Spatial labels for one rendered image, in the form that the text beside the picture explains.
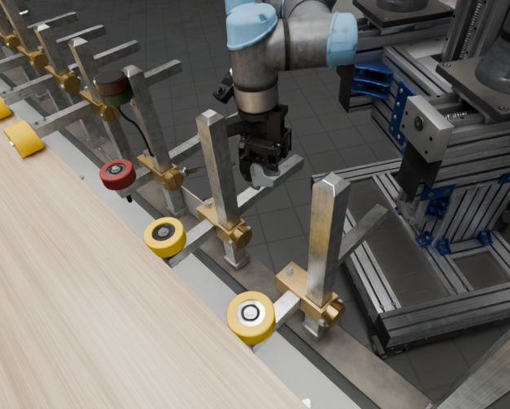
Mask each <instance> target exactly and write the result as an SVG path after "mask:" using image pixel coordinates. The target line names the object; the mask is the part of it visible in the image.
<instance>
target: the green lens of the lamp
mask: <svg viewBox="0 0 510 409"><path fill-rule="evenodd" d="M99 95H100V94H99ZM100 98H101V100H102V103H103V104H104V105H105V106H108V107H115V106H120V105H124V104H126V103H127V102H128V101H130V100H131V98H132V94H131V90H130V88H129V85H128V87H127V90H126V91H125V92H123V93H120V94H118V95H116V96H111V97H106V96H102V95H100Z"/></svg>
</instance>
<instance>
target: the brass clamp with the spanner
mask: <svg viewBox="0 0 510 409"><path fill-rule="evenodd" d="M137 159H138V161H139V165H140V167H141V168H142V167H144V166H146V167H147V168H148V169H150V171H151V172H152V176H153V178H154V181H155V182H156V183H158V184H159V185H160V186H161V187H163V188H164V189H165V190H168V189H169V190H170V191H175V190H178V188H180V187H181V186H182V184H183V181H184V177H183V175H182V174H181V173H179V172H178V168H177V167H176V165H174V164H173V163H172V165H173V167H171V168H170V169H168V170H167V171H165V172H163V173H161V172H159V171H158V170H157V169H155V168H154V166H153V164H152V160H151V158H150V157H144V154H142V155H140V156H138V157H137Z"/></svg>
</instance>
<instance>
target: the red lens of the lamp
mask: <svg viewBox="0 0 510 409"><path fill-rule="evenodd" d="M122 73H123V77H122V78H121V79H120V80H118V81H116V82H113V83H111V84H98V83H97V82H96V81H95V78H96V77H95V78H94V80H93V82H94V84H95V85H96V89H97V91H98V92H99V94H101V95H105V96H110V95H114V94H118V93H121V92H123V91H124V90H125V89H127V87H128V83H127V80H126V76H125V74H124V72H123V71H122Z"/></svg>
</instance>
